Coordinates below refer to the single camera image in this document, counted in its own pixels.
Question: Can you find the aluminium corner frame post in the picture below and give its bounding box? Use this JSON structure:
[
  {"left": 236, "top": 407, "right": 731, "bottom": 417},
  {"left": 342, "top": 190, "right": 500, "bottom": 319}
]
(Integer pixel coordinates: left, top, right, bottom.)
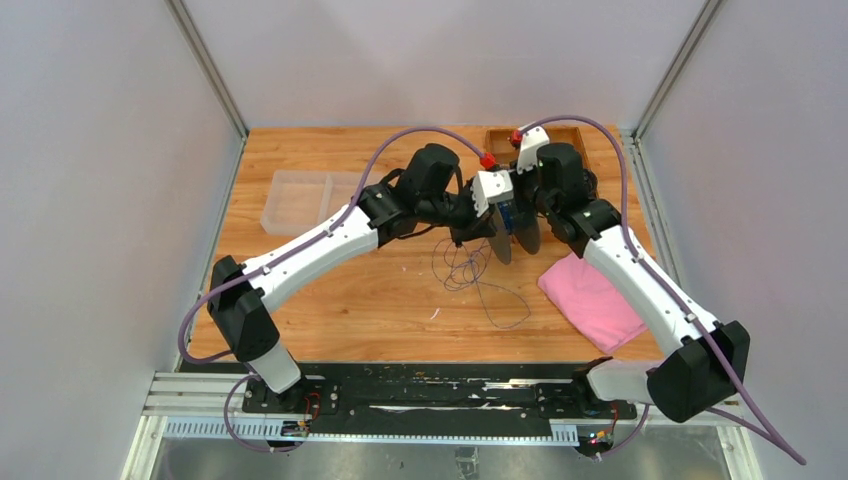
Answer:
[
  {"left": 164, "top": 0, "right": 249, "bottom": 142},
  {"left": 631, "top": 0, "right": 725, "bottom": 143}
]

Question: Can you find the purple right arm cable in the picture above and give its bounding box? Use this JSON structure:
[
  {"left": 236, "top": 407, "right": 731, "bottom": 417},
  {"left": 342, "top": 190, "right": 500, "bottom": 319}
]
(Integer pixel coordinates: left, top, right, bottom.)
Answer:
[{"left": 510, "top": 115, "right": 808, "bottom": 466}]

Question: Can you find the thin blue cable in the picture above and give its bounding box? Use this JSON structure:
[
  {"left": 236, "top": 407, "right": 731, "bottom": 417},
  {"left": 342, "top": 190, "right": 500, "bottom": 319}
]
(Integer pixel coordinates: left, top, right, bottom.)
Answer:
[{"left": 431, "top": 201, "right": 533, "bottom": 331}]

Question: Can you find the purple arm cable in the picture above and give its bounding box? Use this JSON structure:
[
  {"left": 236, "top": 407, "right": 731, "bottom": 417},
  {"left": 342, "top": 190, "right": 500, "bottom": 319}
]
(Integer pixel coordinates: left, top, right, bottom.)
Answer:
[
  {"left": 510, "top": 115, "right": 808, "bottom": 466},
  {"left": 177, "top": 127, "right": 498, "bottom": 456}
]

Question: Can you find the wooden compartment organizer tray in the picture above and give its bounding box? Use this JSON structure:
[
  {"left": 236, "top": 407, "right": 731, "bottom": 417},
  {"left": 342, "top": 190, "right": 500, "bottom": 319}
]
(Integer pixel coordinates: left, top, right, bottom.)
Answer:
[{"left": 484, "top": 126, "right": 598, "bottom": 254}]

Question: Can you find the clear plastic divided tray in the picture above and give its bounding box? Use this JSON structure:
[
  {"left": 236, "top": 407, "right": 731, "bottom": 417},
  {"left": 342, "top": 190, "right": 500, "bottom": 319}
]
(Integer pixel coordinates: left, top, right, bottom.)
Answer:
[{"left": 260, "top": 170, "right": 362, "bottom": 237}]

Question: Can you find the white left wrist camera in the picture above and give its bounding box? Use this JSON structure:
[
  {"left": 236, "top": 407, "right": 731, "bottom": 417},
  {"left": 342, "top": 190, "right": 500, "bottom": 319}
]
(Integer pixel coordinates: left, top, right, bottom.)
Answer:
[{"left": 471, "top": 170, "right": 514, "bottom": 218}]

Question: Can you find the aluminium rail frame front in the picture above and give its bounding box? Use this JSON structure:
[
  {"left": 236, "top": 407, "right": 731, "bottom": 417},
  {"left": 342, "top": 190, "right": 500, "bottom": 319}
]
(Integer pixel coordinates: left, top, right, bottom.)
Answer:
[{"left": 122, "top": 363, "right": 763, "bottom": 479}]

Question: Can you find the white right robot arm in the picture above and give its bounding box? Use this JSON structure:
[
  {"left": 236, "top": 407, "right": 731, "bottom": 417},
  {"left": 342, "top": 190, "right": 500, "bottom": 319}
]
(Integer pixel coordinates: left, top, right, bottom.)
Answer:
[{"left": 513, "top": 142, "right": 750, "bottom": 423}]

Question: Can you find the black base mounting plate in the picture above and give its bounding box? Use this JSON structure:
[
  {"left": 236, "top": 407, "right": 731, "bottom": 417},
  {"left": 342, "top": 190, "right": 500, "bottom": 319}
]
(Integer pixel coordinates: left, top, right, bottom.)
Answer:
[{"left": 237, "top": 362, "right": 637, "bottom": 438}]

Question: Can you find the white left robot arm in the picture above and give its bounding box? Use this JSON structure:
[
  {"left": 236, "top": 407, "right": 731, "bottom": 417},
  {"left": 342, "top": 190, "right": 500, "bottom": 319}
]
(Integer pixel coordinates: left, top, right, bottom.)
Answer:
[{"left": 207, "top": 143, "right": 513, "bottom": 413}]

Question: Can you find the aluminium corner frame post left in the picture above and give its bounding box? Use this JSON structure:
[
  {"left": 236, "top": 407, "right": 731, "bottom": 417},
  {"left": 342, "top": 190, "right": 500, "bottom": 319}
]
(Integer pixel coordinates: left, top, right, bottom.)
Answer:
[{"left": 164, "top": 0, "right": 249, "bottom": 142}]

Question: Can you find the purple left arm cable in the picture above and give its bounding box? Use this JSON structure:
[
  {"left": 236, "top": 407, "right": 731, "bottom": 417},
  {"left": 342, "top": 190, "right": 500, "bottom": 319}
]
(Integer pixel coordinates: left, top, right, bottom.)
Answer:
[{"left": 177, "top": 127, "right": 498, "bottom": 456}]

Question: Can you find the dark grey filament spool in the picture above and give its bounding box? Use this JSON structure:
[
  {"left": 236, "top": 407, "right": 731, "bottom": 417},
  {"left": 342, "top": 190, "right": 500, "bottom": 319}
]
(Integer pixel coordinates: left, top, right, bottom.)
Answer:
[{"left": 489, "top": 196, "right": 542, "bottom": 265}]

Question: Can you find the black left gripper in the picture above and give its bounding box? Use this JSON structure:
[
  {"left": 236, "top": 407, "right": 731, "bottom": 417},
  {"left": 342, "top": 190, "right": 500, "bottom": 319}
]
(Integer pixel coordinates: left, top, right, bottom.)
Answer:
[{"left": 419, "top": 180, "right": 498, "bottom": 248}]

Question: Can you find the aluminium corner frame post right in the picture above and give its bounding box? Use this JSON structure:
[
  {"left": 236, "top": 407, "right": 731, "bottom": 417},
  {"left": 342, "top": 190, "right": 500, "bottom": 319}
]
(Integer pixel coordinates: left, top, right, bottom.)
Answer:
[{"left": 631, "top": 0, "right": 725, "bottom": 143}]

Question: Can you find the pink cloth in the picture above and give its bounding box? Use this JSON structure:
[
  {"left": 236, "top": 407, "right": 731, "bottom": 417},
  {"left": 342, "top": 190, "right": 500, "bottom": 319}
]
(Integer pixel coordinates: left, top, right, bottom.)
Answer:
[{"left": 537, "top": 253, "right": 648, "bottom": 354}]

